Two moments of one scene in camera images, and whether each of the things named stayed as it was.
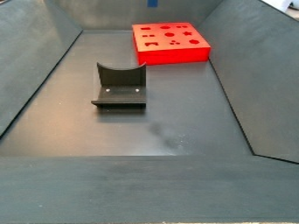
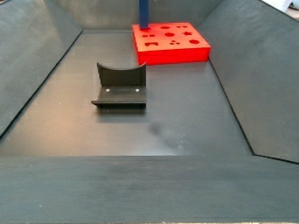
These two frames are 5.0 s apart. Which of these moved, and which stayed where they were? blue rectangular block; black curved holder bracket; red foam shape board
Moved: blue rectangular block
Stayed: red foam shape board; black curved holder bracket
